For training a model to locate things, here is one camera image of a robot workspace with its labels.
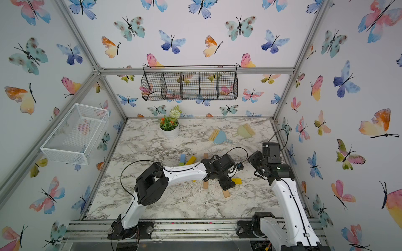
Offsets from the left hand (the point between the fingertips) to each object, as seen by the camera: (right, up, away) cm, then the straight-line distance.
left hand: (233, 178), depth 86 cm
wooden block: (-15, -4, +3) cm, 16 cm away
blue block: (-30, +8, +13) cm, 33 cm away
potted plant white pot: (-37, +29, +10) cm, 48 cm away
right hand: (+9, +13, -8) cm, 18 cm away
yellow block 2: (+3, -2, +2) cm, 4 cm away
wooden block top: (-15, +10, +15) cm, 23 cm away
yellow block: (-24, +7, +12) cm, 28 cm away
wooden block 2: (-4, -8, -1) cm, 9 cm away
